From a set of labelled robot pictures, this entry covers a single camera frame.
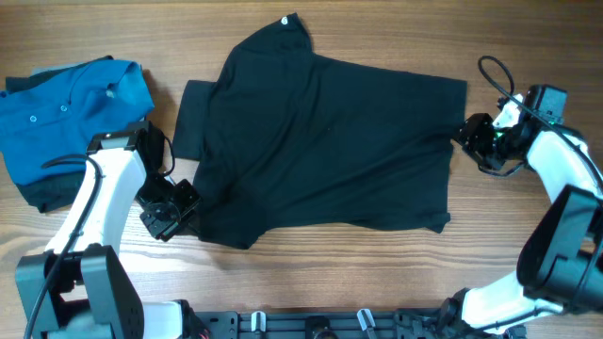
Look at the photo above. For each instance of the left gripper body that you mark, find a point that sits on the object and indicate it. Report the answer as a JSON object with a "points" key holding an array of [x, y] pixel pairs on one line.
{"points": [[166, 206]]}

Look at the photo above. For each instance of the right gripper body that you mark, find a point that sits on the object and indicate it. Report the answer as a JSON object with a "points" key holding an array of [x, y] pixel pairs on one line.
{"points": [[486, 143]]}

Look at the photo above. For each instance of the black polo shirt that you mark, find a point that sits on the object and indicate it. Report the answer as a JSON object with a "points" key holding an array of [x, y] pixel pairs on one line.
{"points": [[286, 138]]}

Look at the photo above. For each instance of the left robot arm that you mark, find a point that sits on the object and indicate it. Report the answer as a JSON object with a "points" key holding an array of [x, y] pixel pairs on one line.
{"points": [[78, 288]]}

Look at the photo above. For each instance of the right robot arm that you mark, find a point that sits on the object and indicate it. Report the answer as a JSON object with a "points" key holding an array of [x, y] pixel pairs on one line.
{"points": [[559, 270]]}

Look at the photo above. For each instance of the dark grey folded shirt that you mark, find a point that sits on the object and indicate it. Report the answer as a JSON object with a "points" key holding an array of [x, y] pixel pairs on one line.
{"points": [[55, 191]]}

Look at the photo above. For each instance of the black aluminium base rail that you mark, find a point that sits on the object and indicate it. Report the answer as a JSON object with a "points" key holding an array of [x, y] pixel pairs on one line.
{"points": [[398, 324]]}

